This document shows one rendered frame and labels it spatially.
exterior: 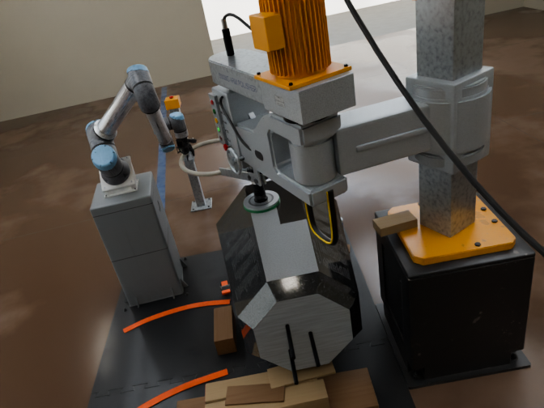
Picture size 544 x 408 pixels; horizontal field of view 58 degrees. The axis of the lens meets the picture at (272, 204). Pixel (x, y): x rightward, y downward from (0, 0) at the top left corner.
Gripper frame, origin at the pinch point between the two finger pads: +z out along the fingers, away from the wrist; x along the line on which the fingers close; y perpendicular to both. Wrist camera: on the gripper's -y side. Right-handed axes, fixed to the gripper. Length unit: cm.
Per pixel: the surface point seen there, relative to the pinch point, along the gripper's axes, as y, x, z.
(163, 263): 53, 1, 54
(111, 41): -356, -462, 42
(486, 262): 39, 205, -1
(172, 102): -61, -64, -12
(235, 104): 41, 81, -68
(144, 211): 51, -2, 11
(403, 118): 41, 166, -70
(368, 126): 53, 155, -70
